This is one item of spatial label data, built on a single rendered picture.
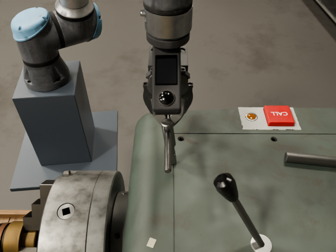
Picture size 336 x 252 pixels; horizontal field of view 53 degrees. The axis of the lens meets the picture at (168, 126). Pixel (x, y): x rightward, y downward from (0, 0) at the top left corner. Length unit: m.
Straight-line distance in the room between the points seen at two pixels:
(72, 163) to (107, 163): 0.14
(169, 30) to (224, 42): 3.01
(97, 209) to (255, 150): 0.35
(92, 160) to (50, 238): 0.74
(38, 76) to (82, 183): 0.52
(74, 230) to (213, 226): 0.25
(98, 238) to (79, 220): 0.05
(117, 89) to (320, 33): 2.21
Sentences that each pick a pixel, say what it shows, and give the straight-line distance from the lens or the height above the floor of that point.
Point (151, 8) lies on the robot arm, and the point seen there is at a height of 1.58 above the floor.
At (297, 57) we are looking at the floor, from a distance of 3.47.
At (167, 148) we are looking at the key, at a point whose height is 1.36.
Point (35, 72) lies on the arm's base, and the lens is 1.16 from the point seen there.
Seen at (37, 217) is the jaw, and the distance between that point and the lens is 0.82.
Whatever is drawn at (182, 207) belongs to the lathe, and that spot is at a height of 1.25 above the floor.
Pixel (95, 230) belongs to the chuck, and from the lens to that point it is 0.66.
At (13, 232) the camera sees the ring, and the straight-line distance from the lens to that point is 0.84.
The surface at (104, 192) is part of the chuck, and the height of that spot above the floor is 1.24.
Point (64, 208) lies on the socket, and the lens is 0.69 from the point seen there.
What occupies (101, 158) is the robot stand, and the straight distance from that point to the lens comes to 1.39.
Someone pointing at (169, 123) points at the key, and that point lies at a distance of 0.61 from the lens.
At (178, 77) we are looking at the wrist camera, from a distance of 0.53.
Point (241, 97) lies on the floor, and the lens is 2.84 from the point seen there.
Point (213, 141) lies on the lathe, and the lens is 0.75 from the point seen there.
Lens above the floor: 1.81
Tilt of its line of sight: 45 degrees down
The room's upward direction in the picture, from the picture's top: straight up
